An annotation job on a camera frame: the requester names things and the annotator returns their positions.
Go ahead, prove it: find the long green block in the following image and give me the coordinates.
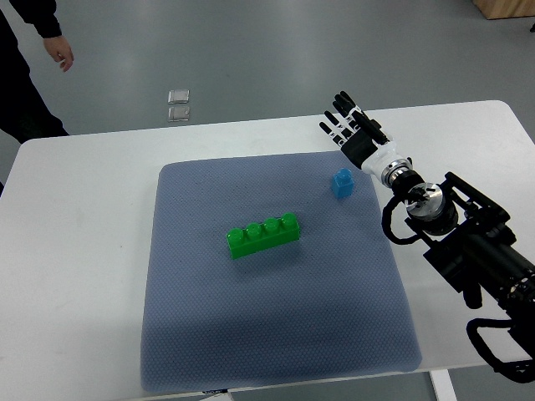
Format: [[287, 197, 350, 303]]
[[226, 213, 300, 260]]

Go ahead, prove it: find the bystander bare hand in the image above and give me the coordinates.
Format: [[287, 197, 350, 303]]
[[43, 35, 74, 73]]

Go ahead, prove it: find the upper metal floor plate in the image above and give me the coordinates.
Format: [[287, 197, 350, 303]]
[[167, 89, 190, 104]]

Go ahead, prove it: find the blue grey foam mat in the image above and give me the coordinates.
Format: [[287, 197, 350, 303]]
[[140, 151, 421, 393]]

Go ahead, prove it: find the bystander dark trouser leg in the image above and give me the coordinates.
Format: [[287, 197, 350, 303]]
[[1, 15, 68, 144]]

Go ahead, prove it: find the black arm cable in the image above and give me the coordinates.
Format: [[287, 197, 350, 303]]
[[380, 195, 427, 245]]

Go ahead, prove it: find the white table leg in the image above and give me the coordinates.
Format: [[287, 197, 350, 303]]
[[429, 369, 457, 401]]

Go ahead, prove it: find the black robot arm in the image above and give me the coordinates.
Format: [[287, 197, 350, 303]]
[[381, 160, 534, 383]]

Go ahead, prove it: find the lower metal floor plate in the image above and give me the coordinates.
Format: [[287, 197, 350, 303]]
[[168, 106, 191, 122]]

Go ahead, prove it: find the metal floor plate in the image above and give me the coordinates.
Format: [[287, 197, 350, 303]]
[[168, 106, 191, 122], [167, 89, 190, 104]]

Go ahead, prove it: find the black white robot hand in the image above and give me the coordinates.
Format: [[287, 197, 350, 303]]
[[319, 91, 413, 188]]

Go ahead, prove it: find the wooden box corner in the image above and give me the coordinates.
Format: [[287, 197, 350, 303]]
[[472, 0, 534, 20]]

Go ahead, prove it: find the small blue block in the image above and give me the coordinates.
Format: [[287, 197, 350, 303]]
[[331, 168, 354, 199]]

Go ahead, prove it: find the bystander dark sleeve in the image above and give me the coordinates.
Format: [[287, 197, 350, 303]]
[[9, 0, 62, 38]]

